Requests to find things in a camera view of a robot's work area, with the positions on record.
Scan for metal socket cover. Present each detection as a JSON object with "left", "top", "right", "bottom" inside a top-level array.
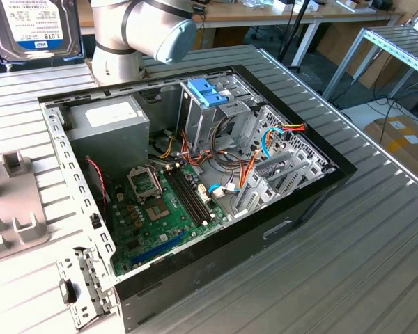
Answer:
[{"left": 126, "top": 165, "right": 163, "bottom": 204}]

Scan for grey plastic parts rack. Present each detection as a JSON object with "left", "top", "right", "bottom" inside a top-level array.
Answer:
[{"left": 0, "top": 150, "right": 52, "bottom": 265}]

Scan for aluminium slat table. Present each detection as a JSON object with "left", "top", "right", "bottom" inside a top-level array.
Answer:
[{"left": 322, "top": 26, "right": 418, "bottom": 102}]

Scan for orange black wire bundle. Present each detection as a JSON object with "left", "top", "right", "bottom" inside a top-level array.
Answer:
[{"left": 179, "top": 114, "right": 247, "bottom": 175}]

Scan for black RAM slot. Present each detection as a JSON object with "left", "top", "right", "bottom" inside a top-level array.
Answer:
[
  {"left": 180, "top": 166, "right": 212, "bottom": 221},
  {"left": 167, "top": 170, "right": 199, "bottom": 226},
  {"left": 176, "top": 167, "right": 208, "bottom": 223},
  {"left": 171, "top": 168, "right": 203, "bottom": 225}
]

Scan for hard disk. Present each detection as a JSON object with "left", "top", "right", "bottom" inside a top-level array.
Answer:
[{"left": 0, "top": 0, "right": 86, "bottom": 66}]

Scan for black tripod stand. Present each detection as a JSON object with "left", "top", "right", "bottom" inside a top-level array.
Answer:
[{"left": 277, "top": 0, "right": 313, "bottom": 70}]

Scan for black open PC case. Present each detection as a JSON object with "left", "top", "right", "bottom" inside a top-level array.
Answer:
[{"left": 37, "top": 64, "right": 358, "bottom": 334}]

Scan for green motherboard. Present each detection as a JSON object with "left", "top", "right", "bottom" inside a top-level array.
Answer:
[{"left": 109, "top": 162, "right": 230, "bottom": 278}]

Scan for grey metal drive cage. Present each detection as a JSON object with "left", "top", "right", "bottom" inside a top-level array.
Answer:
[{"left": 176, "top": 74, "right": 265, "bottom": 158}]

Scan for black plastic case latch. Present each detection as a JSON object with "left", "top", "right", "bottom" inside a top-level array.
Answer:
[{"left": 58, "top": 278, "right": 79, "bottom": 305}]

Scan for blue data wire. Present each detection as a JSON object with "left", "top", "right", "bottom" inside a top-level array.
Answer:
[{"left": 260, "top": 127, "right": 284, "bottom": 161}]

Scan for cardboard box yellow tape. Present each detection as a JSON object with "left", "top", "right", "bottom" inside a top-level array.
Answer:
[{"left": 364, "top": 116, "right": 418, "bottom": 182}]

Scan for CPU socket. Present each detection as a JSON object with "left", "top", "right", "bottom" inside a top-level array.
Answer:
[{"left": 143, "top": 198, "right": 171, "bottom": 225}]

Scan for blue wire with white plug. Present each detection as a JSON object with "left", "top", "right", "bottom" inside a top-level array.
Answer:
[{"left": 207, "top": 183, "right": 238, "bottom": 200}]

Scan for white board power connector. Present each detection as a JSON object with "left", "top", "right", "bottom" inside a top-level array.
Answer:
[{"left": 196, "top": 183, "right": 212, "bottom": 205}]

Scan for grey power supply unit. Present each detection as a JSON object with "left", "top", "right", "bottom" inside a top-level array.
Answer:
[{"left": 64, "top": 94, "right": 150, "bottom": 175}]

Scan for blue expansion slot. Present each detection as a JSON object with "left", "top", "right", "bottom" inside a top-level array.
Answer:
[{"left": 130, "top": 231, "right": 188, "bottom": 266}]

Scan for blue plastic drive latch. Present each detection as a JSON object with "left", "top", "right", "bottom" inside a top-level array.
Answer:
[{"left": 187, "top": 78, "right": 230, "bottom": 109}]

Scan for yellow black power wires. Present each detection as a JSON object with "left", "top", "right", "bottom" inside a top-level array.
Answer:
[{"left": 149, "top": 134, "right": 178, "bottom": 160}]

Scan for grey metal disk bay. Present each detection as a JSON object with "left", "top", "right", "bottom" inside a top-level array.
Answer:
[{"left": 229, "top": 145, "right": 337, "bottom": 221}]

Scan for wooden desk white frame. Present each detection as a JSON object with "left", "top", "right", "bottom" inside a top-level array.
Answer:
[
  {"left": 194, "top": 0, "right": 407, "bottom": 69},
  {"left": 77, "top": 0, "right": 95, "bottom": 38}
]

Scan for red black fan wire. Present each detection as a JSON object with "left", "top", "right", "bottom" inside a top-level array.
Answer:
[{"left": 85, "top": 156, "right": 109, "bottom": 207}]

